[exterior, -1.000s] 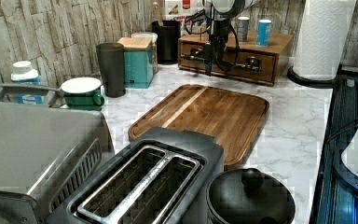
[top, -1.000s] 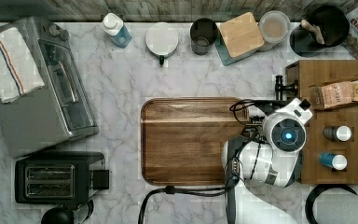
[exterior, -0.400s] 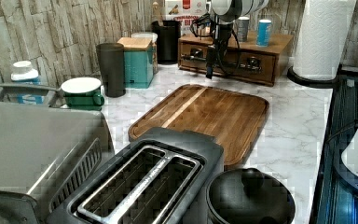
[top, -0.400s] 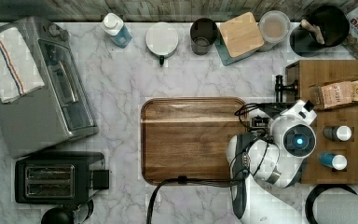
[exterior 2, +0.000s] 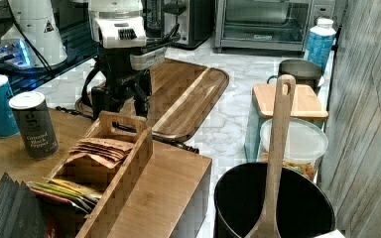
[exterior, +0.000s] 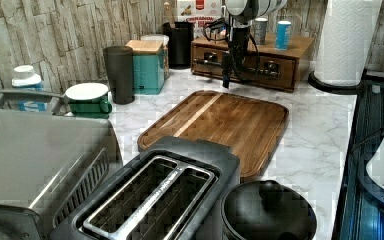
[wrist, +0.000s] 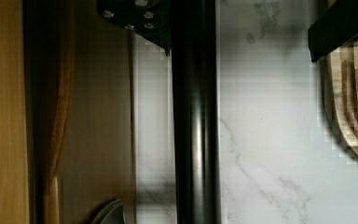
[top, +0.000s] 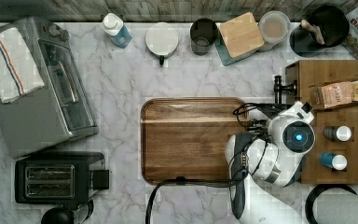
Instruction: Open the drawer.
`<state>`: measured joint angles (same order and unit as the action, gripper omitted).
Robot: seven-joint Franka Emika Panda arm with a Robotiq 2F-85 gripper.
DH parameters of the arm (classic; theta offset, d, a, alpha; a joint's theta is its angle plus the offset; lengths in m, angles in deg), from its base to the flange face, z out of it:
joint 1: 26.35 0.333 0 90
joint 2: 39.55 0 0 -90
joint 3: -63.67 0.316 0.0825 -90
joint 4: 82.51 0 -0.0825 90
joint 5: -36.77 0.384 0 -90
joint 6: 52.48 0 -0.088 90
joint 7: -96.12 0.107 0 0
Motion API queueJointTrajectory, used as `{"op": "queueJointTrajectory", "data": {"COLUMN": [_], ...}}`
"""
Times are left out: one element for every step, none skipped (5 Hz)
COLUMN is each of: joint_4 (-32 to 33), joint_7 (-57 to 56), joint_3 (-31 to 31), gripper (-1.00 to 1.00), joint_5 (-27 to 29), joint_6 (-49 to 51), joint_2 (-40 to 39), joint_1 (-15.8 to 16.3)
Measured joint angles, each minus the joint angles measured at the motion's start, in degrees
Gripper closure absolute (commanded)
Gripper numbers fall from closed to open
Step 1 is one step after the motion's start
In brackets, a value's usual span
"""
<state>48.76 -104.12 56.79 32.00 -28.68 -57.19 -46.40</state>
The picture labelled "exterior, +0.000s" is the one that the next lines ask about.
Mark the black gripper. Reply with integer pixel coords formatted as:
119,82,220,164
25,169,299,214
221,19,250,89

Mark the black drawer handle bar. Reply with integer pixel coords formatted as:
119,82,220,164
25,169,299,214
193,53,280,81

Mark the wooden drawer cabinet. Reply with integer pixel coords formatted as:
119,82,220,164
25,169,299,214
191,33,315,92

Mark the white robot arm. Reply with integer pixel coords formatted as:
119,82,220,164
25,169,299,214
221,0,287,88

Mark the grey can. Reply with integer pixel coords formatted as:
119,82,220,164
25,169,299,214
253,17,268,45

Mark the black utensil holder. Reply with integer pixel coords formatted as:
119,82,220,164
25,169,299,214
163,22,194,69

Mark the red and white cereal box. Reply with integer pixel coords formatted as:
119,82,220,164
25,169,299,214
175,0,223,38

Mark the blue can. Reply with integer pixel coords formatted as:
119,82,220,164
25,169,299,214
275,20,291,50

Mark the wooden cutting board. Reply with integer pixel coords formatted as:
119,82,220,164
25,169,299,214
137,90,289,178

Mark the teal box with wooden lid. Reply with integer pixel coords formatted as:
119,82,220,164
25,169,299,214
127,40,164,95

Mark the dark grey cylindrical canister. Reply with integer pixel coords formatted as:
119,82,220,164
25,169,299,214
103,46,134,105

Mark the black paper towel holder base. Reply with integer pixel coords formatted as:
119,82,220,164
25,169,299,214
308,71,364,95

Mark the paper towel roll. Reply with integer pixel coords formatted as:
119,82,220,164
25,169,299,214
314,0,382,86

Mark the green mug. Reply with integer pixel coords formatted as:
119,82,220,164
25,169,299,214
68,94,112,119

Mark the white plate on mug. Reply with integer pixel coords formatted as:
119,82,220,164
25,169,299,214
65,83,108,100

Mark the black two-slot toaster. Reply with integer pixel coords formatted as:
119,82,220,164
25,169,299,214
50,137,240,240

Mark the black pot with lid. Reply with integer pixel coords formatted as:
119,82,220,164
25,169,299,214
221,180,317,240

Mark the white and blue container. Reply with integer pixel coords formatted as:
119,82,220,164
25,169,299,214
12,65,46,112

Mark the silver toaster oven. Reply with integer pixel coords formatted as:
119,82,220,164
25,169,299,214
0,110,122,240

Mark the grey dish rack tray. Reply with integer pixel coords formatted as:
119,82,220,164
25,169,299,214
0,89,67,115

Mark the black cable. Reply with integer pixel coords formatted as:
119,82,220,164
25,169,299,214
202,17,229,43

